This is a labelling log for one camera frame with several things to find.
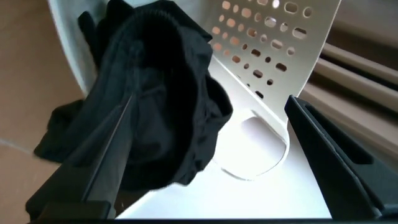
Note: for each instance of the black trousers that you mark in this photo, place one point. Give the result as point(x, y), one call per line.
point(161, 93)

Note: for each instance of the beige curtain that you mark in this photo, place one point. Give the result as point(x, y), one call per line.
point(357, 81)

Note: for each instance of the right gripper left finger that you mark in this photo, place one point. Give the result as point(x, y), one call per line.
point(87, 180)

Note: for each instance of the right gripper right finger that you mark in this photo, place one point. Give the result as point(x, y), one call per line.
point(335, 168)

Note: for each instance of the white laundry basket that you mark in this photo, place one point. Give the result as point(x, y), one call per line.
point(264, 193)

